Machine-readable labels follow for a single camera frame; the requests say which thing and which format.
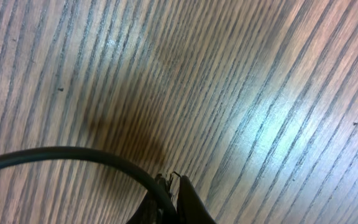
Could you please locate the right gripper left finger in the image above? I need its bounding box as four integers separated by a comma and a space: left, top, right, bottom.
126, 174, 173, 224

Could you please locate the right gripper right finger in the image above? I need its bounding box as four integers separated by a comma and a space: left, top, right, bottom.
177, 175, 216, 224

